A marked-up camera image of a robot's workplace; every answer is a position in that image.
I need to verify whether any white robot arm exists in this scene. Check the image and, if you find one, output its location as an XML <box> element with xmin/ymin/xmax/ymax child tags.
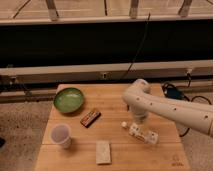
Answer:
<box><xmin>122</xmin><ymin>79</ymin><xmax>213</xmax><ymax>137</ymax></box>

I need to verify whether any blue black power adapter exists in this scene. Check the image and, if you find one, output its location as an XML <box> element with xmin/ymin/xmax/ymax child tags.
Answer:
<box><xmin>162</xmin><ymin>83</ymin><xmax>183</xmax><ymax>100</ymax></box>

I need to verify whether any beige sponge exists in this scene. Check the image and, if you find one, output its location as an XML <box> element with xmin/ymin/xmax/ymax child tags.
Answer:
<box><xmin>96</xmin><ymin>141</ymin><xmax>111</xmax><ymax>165</ymax></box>

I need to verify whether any brown chocolate bar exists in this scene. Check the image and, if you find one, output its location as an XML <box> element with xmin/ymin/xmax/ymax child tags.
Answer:
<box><xmin>80</xmin><ymin>109</ymin><xmax>101</xmax><ymax>128</ymax></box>

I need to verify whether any green bowl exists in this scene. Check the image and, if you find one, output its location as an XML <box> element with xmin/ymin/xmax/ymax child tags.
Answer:
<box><xmin>53</xmin><ymin>87</ymin><xmax>84</xmax><ymax>114</ymax></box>

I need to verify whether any translucent plastic cup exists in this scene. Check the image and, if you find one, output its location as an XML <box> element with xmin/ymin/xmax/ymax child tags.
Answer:
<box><xmin>50</xmin><ymin>124</ymin><xmax>72</xmax><ymax>149</ymax></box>

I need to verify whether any black floor cable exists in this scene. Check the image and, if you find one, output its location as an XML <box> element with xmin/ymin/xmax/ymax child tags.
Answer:
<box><xmin>178</xmin><ymin>95</ymin><xmax>213</xmax><ymax>138</ymax></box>

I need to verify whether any black hanging cable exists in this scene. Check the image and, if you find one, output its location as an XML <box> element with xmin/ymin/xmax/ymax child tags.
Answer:
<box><xmin>118</xmin><ymin>12</ymin><xmax>152</xmax><ymax>82</ymax></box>

